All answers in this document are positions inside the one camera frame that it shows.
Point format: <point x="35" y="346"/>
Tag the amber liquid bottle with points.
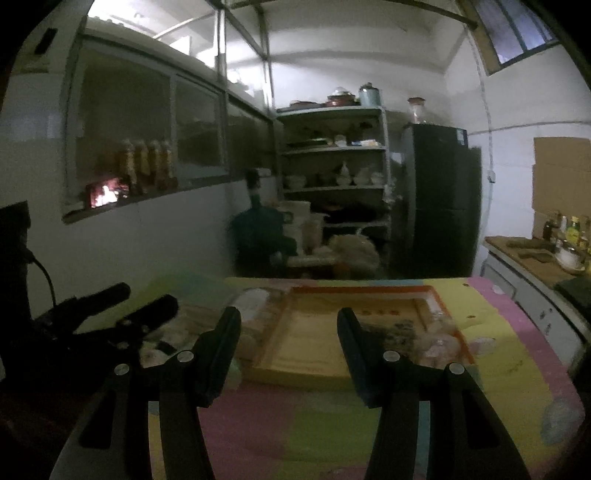
<point x="124" y="166"/>
<point x="168" y="161"/>

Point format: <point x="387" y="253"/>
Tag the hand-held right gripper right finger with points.
<point x="355" y="360"/>

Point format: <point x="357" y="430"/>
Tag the dark patterned cloth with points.
<point x="392" y="328"/>

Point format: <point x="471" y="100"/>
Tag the kitchen counter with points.
<point x="531" y="277"/>

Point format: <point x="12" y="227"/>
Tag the red packet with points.
<point x="106" y="194"/>

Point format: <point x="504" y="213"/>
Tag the yellow label condiment bottle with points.
<point x="574" y="230"/>

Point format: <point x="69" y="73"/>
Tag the flat white bread pieces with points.
<point x="184" y="323"/>

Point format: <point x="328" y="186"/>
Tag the wooden stool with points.
<point x="309" y="264"/>

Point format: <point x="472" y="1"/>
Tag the white bowl stack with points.
<point x="367" y="177"/>

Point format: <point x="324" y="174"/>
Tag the black stove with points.
<point x="576" y="290"/>

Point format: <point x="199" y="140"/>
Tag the barred outside window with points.
<point x="512" y="27"/>

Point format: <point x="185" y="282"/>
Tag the orange cardboard tray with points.
<point x="309" y="337"/>

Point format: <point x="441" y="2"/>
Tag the pale blue enamel pot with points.
<point x="369" y="96"/>

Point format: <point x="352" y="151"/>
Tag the wall socket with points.
<point x="491" y="176"/>

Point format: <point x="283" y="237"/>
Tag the black wall box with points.
<point x="46" y="40"/>

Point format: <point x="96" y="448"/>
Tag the clear plastic bags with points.
<point x="438" y="334"/>

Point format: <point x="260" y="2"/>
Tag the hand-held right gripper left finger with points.
<point x="227" y="355"/>

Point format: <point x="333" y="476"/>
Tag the white packet in plastic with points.
<point x="254" y="302"/>

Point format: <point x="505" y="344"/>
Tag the white ceramic pitcher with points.
<point x="344" y="173"/>

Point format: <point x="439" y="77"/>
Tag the blue water jug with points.
<point x="258" y="230"/>

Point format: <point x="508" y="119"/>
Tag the glass jar with red lid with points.
<point x="416" y="110"/>

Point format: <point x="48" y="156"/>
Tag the black fridge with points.
<point x="438" y="198"/>

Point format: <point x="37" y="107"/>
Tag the interior glass window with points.
<point x="138" y="124"/>

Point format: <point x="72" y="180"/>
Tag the metal shelf rack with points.
<point x="334" y="152"/>

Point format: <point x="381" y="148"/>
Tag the dark curved ceiling rod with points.
<point x="415" y="5"/>

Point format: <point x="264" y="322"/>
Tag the pile of plastic bags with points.
<point x="353" y="251"/>

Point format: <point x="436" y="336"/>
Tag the dark sauce bottle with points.
<point x="549" y="227"/>

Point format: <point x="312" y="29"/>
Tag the wooden cutting board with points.
<point x="521" y="242"/>

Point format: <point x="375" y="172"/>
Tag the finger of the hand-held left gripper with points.
<point x="104" y="295"/>
<point x="154" y="311"/>

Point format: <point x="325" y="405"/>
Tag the red pot with lid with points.
<point x="342" y="98"/>

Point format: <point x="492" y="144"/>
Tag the cardboard wall sheet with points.
<point x="561" y="184"/>

